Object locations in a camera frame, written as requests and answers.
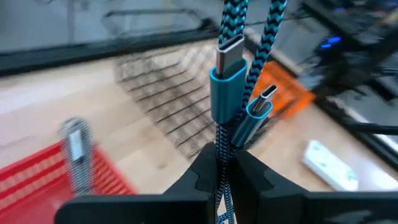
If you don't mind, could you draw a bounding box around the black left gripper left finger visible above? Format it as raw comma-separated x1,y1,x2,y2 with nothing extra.
54,142,218,224

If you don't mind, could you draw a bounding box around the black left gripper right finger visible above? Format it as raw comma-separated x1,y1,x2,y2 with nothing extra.
229,148,398,224

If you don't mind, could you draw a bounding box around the white box with text print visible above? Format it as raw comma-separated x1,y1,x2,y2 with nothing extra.
300,139,360,192

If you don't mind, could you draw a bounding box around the teal braided USB cable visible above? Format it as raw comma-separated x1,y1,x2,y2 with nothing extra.
208,0,289,224

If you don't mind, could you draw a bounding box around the orange plastic basket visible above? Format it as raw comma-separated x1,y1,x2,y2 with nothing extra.
248,60,315,121

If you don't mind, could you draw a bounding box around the black perforated computer case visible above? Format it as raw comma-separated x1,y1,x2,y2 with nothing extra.
303,0,398,47

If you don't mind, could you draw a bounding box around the red plastic basket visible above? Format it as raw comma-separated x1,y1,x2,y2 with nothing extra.
0,141,137,224

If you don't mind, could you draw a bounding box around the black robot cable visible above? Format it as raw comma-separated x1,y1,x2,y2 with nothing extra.
341,123,398,136

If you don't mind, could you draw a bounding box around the black wire basket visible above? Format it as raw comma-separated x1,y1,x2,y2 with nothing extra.
101,8,224,160

